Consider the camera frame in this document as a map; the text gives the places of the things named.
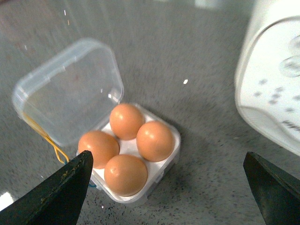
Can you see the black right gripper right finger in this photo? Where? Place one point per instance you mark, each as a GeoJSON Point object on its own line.
{"type": "Point", "coordinates": [276, 192]}

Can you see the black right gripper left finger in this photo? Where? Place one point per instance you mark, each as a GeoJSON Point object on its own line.
{"type": "Point", "coordinates": [58, 200]}

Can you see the brown egg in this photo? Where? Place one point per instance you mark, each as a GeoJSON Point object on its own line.
{"type": "Point", "coordinates": [155, 141]}
{"type": "Point", "coordinates": [125, 121]}
{"type": "Point", "coordinates": [102, 145]}
{"type": "Point", "coordinates": [125, 175]}

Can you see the brown egg in box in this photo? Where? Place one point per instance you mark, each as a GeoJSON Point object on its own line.
{"type": "Point", "coordinates": [155, 141]}
{"type": "Point", "coordinates": [102, 145]}
{"type": "Point", "coordinates": [125, 121]}

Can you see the clear plastic egg box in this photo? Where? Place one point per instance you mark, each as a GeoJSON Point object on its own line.
{"type": "Point", "coordinates": [72, 93]}

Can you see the yellow rubber band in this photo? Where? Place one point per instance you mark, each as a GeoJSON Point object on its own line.
{"type": "Point", "coordinates": [60, 154]}

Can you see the white blender with glass jar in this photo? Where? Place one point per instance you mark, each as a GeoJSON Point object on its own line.
{"type": "Point", "coordinates": [267, 79]}

